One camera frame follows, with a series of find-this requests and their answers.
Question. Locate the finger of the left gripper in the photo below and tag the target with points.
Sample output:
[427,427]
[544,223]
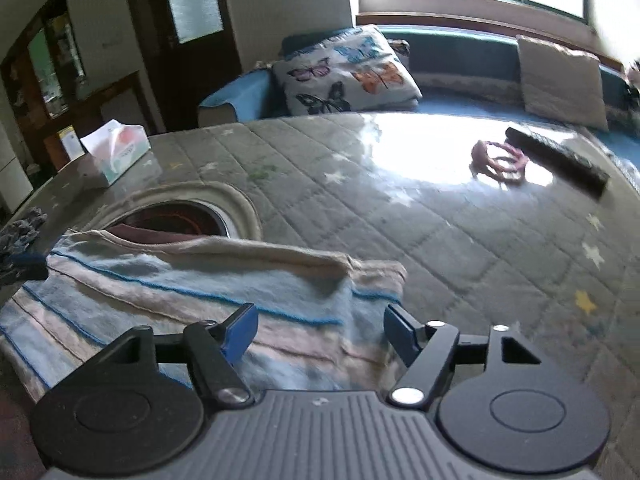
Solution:
[23,267]

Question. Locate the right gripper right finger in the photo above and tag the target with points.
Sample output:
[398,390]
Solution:
[497,399]

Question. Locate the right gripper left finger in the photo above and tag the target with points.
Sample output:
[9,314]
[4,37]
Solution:
[145,398]

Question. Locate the striped blue beige garment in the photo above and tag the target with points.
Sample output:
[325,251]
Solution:
[320,314]

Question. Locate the blue patterned gloves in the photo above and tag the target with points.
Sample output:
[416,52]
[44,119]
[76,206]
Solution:
[18,235]

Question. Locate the white refrigerator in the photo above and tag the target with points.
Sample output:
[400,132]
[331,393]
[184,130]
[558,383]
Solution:
[15,187]

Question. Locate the white tissue box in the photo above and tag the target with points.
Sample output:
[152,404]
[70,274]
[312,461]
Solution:
[111,150]

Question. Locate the quilted star table cover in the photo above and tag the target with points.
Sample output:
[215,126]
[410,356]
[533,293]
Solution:
[542,257]

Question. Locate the dark wooden cabinet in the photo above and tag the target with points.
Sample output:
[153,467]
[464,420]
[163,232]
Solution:
[48,88]

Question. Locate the black remote control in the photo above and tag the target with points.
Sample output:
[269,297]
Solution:
[558,157]

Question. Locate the dark wooden door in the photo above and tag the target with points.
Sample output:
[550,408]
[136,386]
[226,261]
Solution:
[189,52]

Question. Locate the grey plain cushion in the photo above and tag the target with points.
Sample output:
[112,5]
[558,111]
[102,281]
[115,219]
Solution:
[561,84]

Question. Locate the blue sofa bench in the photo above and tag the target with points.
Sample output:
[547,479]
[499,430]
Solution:
[459,72]

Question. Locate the black white plush toy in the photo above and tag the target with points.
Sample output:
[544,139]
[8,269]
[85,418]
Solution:
[633,79]

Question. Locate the butterfly print pillow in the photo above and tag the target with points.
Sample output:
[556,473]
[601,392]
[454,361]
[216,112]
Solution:
[349,72]

